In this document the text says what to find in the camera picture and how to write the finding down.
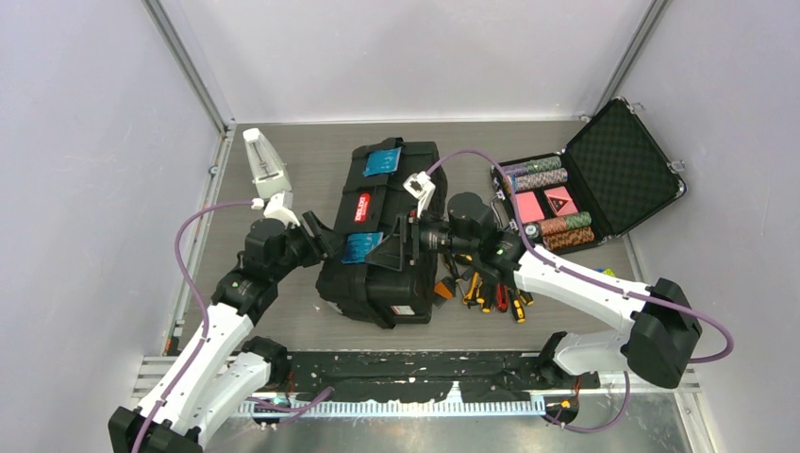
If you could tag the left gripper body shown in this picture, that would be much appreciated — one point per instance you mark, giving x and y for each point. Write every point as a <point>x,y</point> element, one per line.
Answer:
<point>303,252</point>

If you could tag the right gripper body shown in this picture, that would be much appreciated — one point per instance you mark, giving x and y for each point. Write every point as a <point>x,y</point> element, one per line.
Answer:
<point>438,235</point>

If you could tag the black plastic toolbox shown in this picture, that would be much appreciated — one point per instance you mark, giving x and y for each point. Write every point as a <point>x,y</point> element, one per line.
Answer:
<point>380,277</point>

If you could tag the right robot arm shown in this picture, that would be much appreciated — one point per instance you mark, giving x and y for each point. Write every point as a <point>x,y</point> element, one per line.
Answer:
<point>651,331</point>

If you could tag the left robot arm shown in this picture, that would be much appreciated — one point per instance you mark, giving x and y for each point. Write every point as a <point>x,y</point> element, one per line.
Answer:
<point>222,365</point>

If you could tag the pink card deck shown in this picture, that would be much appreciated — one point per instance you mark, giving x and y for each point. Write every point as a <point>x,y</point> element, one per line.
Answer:
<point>528,207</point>

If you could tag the orange black bit holder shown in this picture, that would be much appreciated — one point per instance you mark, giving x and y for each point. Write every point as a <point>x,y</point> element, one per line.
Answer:
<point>444,290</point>

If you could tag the poker chip row green red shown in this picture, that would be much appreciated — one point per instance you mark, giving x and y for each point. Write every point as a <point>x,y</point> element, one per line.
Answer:
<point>557,225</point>

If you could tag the white metronome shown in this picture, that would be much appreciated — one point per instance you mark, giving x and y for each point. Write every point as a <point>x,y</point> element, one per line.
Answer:
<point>269,174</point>

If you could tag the red black pliers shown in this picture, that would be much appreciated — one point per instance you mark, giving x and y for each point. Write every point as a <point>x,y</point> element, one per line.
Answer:
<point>501,298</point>

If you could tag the yellow black screwdriver right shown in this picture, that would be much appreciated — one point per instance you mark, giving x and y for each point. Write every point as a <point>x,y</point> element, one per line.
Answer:
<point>517,302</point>

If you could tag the red card deck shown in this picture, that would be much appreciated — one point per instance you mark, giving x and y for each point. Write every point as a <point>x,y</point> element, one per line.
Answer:
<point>560,201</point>

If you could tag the poker chip row top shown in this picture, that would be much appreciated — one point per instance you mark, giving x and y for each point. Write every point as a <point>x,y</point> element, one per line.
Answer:
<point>533,166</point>

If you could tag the poker chip row orange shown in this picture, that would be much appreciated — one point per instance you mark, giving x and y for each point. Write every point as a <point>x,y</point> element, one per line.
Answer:
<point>569,238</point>

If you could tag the black aluminium poker chip case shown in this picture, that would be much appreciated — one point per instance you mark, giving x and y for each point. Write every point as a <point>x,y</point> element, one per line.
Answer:
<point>617,173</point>

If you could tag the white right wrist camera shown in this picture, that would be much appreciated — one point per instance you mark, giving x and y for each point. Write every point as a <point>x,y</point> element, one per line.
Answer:
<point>421,187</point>

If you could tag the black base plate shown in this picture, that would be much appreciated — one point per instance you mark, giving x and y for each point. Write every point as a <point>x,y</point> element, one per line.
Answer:
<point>423,376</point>

